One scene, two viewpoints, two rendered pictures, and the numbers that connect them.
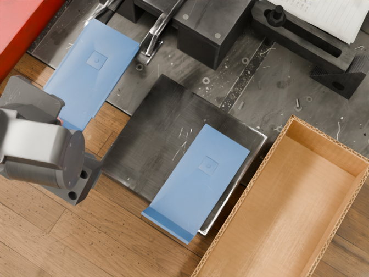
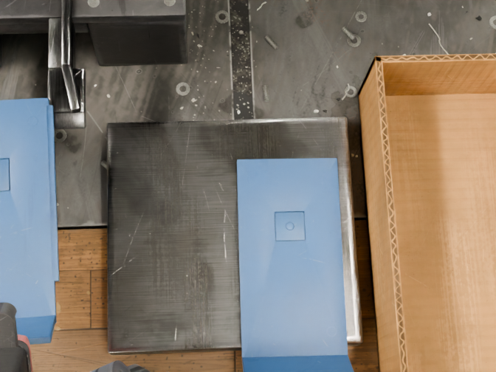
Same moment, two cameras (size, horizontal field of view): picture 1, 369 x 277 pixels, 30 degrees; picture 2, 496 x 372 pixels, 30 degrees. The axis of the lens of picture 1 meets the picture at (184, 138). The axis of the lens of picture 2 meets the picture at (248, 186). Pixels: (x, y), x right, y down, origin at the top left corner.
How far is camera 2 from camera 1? 0.31 m
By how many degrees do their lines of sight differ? 12
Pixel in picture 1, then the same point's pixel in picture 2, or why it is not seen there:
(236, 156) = (322, 181)
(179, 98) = (164, 146)
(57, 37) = not seen: outside the picture
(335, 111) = (412, 9)
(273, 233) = (456, 263)
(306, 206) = (474, 187)
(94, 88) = (24, 227)
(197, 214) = (328, 316)
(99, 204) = not seen: outside the picture
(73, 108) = (11, 288)
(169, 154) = (214, 248)
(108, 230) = not seen: outside the picture
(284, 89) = (314, 23)
